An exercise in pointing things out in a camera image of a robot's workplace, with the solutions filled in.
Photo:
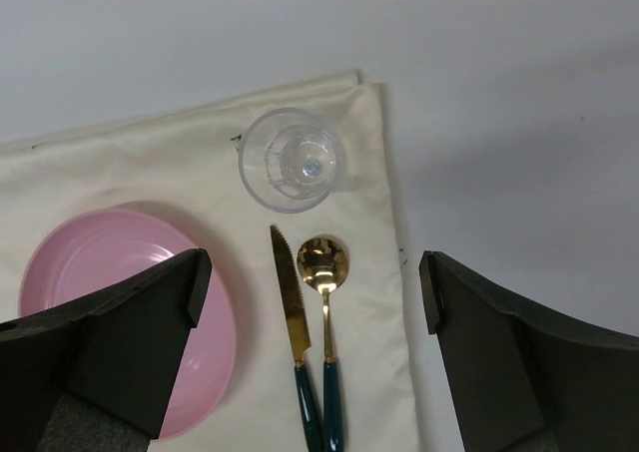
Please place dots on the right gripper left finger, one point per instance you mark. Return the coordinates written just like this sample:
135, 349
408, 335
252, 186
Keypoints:
97, 373

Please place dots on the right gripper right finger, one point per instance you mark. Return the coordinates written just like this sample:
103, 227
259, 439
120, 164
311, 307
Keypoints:
522, 376

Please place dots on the pink plastic plate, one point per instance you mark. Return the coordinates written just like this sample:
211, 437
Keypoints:
100, 248

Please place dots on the gold knife green handle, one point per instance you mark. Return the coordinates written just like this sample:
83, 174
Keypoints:
299, 336

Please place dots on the gold spoon green handle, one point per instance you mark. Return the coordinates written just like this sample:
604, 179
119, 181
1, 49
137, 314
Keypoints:
323, 266

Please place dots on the clear drinking glass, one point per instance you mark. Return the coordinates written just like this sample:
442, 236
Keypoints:
290, 160

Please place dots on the cream cloth placemat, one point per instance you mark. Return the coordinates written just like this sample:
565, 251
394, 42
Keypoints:
183, 168

